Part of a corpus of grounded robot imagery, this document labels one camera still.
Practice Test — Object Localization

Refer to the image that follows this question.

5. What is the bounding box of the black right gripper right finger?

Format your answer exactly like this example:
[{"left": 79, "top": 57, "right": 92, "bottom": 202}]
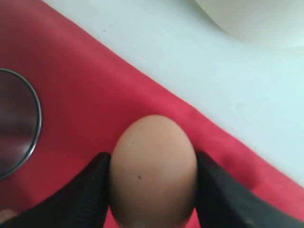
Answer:
[{"left": 196, "top": 152, "right": 295, "bottom": 228}]

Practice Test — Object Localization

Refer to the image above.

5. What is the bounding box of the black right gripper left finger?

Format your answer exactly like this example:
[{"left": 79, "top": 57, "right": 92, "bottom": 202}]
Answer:
[{"left": 18, "top": 152, "right": 111, "bottom": 228}]

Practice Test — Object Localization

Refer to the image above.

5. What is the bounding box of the brown egg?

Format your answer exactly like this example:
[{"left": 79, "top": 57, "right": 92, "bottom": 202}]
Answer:
[{"left": 110, "top": 115, "right": 198, "bottom": 228}]

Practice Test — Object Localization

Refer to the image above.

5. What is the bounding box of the upturned steel cup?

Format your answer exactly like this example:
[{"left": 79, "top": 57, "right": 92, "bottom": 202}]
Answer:
[{"left": 0, "top": 68, "right": 43, "bottom": 179}]

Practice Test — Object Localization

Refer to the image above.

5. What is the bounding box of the red table cloth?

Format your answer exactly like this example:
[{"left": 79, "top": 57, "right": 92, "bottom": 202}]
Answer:
[{"left": 0, "top": 0, "right": 304, "bottom": 228}]

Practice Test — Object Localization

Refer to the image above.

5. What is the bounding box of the cream plastic bin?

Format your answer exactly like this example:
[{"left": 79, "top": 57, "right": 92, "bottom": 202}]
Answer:
[{"left": 197, "top": 0, "right": 304, "bottom": 48}]

